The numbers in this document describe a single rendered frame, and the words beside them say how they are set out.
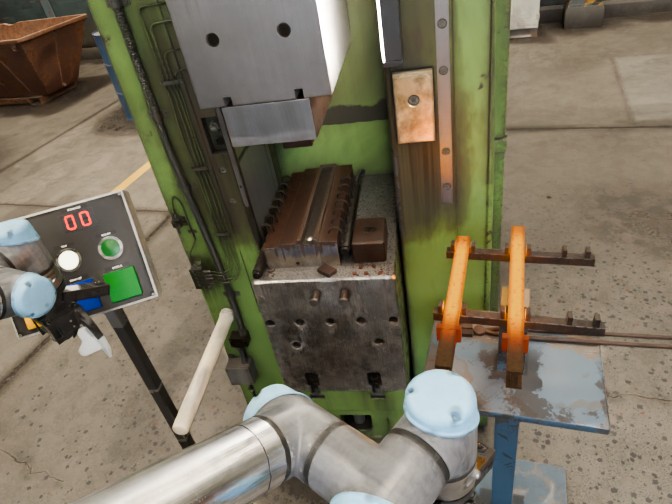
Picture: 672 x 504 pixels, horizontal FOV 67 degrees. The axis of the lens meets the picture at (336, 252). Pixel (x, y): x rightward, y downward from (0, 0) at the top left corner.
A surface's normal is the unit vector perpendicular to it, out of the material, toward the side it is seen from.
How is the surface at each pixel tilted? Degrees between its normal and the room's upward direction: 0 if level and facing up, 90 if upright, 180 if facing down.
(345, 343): 90
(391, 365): 90
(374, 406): 90
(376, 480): 4
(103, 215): 60
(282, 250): 90
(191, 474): 36
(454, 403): 1
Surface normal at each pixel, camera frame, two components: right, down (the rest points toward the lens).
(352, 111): -0.12, 0.60
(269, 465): 0.75, -0.09
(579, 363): -0.15, -0.80
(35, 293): 0.90, 0.14
